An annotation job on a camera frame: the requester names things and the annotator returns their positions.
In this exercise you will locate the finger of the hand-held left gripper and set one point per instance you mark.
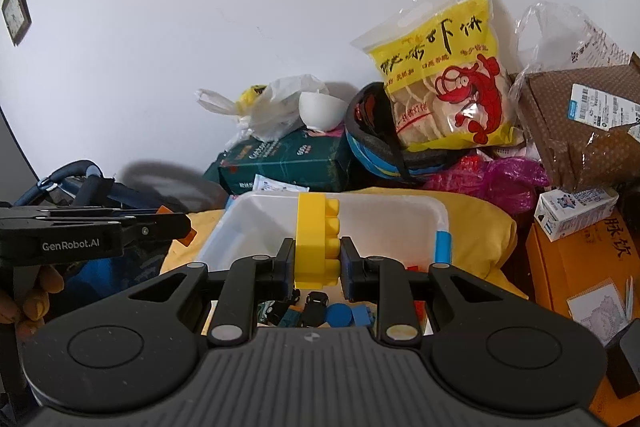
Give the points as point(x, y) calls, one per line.
point(160, 227)

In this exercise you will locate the blue bag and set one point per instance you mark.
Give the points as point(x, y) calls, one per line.
point(100, 269)

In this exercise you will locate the white printed card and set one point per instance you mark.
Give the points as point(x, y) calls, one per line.
point(597, 312)

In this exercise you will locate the clear plastic bag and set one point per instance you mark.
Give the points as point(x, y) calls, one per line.
point(560, 37)

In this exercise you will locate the blue stroller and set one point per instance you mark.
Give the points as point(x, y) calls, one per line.
point(75, 169)

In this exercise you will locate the brown wall clock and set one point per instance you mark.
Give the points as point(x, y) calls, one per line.
point(15, 12)

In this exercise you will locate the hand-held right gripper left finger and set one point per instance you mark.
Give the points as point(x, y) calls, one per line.
point(287, 267)

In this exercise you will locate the white milk carton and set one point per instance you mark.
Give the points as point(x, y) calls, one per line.
point(575, 212)

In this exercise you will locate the yellow building block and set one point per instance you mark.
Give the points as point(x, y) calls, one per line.
point(315, 237)

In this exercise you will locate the white bowl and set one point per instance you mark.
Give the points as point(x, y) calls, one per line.
point(320, 109)

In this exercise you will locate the blue small toy block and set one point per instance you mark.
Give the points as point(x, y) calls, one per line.
point(362, 314)

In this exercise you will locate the orange cardboard box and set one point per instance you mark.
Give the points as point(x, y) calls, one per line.
point(575, 267)

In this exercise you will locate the black box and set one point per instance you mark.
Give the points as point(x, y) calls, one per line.
point(625, 357)

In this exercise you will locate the small white sachet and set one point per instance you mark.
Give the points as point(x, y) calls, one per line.
point(270, 184)

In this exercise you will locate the person's left hand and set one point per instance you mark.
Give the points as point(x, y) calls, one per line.
point(47, 279)

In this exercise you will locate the blue round disc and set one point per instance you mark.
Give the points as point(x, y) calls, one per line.
point(338, 314)

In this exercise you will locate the white printed packet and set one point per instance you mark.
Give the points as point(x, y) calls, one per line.
point(510, 151)

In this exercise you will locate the teal toy block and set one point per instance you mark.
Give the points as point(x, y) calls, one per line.
point(289, 319)

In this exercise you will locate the yellow prawn cracker bag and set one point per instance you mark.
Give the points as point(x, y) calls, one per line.
point(450, 57)

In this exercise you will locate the white plastic bin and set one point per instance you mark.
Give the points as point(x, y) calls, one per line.
point(260, 222)

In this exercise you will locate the brown parcel box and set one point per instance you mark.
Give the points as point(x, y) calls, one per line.
point(575, 147)

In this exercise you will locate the yellow printed packet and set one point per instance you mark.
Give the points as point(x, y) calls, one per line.
point(247, 99)

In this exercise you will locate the black and blue helmet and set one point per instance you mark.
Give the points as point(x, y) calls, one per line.
point(365, 147)

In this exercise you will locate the black toy car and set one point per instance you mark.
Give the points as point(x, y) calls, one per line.
point(315, 307)

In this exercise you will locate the pink plastic bag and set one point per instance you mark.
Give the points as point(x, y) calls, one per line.
point(500, 179)

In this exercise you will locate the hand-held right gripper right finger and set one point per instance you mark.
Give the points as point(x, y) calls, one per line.
point(348, 267)

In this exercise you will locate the dark green tissue pack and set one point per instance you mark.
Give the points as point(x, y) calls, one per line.
point(280, 162)

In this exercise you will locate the white plastic bag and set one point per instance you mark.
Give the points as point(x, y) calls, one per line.
point(280, 102)

